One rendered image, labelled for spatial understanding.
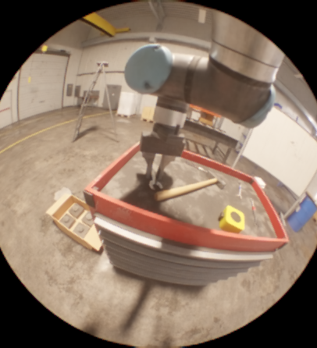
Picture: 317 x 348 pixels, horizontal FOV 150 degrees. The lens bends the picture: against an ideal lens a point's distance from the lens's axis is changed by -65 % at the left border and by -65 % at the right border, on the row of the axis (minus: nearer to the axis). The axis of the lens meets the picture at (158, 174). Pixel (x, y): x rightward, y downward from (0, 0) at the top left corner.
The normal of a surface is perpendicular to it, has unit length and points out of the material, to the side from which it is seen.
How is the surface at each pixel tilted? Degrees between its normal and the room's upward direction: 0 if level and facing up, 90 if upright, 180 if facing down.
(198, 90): 122
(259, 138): 90
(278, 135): 90
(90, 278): 0
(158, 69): 90
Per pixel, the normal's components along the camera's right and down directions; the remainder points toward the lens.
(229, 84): -0.68, 0.73
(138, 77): -0.51, 0.38
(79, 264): 0.23, -0.81
